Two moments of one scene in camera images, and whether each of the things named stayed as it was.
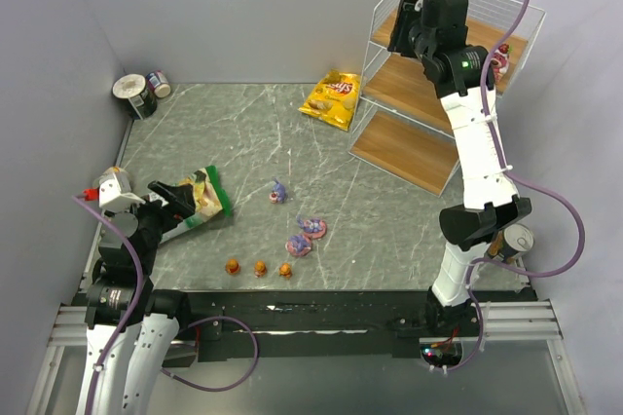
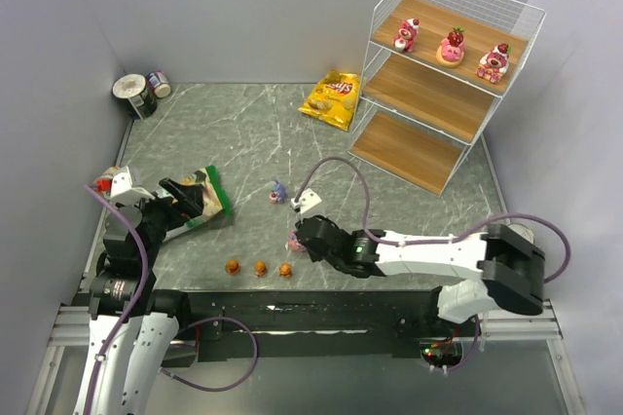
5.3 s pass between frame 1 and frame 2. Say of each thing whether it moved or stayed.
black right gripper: moved
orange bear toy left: stayed
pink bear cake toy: stayed
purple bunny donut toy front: stayed
